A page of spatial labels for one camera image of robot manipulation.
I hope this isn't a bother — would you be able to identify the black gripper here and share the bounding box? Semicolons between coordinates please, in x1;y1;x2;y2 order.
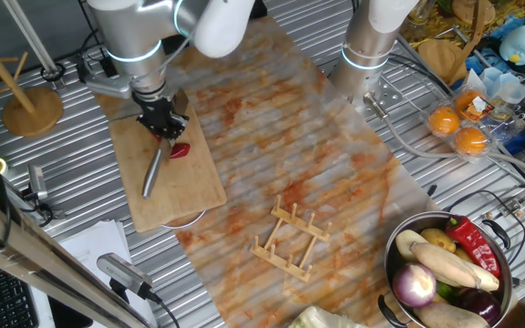
135;92;190;141

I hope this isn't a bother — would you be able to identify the large red chili pepper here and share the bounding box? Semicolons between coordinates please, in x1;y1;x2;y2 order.
170;142;192;160

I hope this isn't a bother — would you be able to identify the steel cleaver knife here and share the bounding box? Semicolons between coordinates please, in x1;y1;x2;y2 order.
140;87;190;200

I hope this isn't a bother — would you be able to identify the wooden cutting board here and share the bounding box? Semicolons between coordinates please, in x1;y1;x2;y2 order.
108;105;228;233

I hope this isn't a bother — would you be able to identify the orange marbled table mat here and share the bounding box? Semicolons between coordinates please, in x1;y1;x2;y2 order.
92;15;433;328

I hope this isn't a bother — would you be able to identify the wooden mug tree stand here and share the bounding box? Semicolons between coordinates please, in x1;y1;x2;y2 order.
0;0;65;138

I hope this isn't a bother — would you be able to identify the white paper stack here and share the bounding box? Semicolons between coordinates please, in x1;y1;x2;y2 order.
29;220;157;328

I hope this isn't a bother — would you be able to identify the wooden peg dish rack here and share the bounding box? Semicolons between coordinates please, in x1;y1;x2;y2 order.
250;194;333;283

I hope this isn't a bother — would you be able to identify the cabbage in plastic bag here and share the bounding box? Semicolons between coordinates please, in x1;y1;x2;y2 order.
287;305;369;328

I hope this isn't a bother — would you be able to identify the white round vegetable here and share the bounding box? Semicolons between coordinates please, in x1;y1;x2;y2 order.
395;229;430;263

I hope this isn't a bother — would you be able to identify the orange fruit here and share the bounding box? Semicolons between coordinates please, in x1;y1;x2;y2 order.
427;106;461;136
453;126;489;157
454;89;485;114

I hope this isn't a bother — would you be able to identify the wooden hook stand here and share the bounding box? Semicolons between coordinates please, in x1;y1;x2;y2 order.
417;0;497;87

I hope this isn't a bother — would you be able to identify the purple onion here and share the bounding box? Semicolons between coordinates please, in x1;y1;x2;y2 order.
391;262;438;309

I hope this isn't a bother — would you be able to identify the yellow potato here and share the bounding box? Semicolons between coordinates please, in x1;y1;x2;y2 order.
419;227;458;254

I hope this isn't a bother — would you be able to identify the long pale sweet potato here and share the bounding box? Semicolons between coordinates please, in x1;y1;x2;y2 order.
408;241;501;293

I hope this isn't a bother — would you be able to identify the green vegetable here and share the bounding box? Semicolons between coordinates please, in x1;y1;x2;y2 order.
435;279;462;302

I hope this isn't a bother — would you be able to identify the long red bell pepper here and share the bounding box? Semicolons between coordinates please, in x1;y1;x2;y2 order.
444;215;502;280

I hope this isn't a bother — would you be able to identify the clear plastic orange package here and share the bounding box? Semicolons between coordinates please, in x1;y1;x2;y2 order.
420;84;525;164

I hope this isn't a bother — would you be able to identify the brown sweet potato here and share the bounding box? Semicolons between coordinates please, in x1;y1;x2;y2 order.
412;301;492;328

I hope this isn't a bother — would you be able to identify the clear plastic measuring cup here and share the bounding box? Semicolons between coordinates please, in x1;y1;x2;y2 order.
479;67;525;106

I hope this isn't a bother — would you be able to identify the dark purple eggplant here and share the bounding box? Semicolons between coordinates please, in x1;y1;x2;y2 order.
456;287;502;327

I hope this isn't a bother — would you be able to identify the light blue plush toy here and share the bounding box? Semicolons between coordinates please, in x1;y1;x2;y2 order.
499;24;525;66

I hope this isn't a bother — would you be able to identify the wrist camera on grey bracket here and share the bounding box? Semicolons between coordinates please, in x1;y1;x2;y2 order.
77;53;135;100

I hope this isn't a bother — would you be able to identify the small camera on black mount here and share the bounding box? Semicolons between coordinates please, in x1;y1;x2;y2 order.
22;163;67;221

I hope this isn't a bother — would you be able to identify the grey camera with cable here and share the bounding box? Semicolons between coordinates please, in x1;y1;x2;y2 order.
96;252;181;328

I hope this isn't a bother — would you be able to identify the white pole with black ring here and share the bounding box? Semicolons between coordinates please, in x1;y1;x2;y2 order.
1;0;67;91

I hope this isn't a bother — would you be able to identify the aluminium frame beam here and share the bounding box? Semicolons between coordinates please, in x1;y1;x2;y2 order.
0;185;155;328

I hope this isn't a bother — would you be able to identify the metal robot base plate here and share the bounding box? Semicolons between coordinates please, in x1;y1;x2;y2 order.
361;74;405;116

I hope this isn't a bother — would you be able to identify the black cable bundle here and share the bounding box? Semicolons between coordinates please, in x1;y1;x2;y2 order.
387;54;456;100

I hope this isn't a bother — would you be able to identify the steel pot with black handles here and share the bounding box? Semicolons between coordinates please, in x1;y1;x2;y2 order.
376;210;525;328

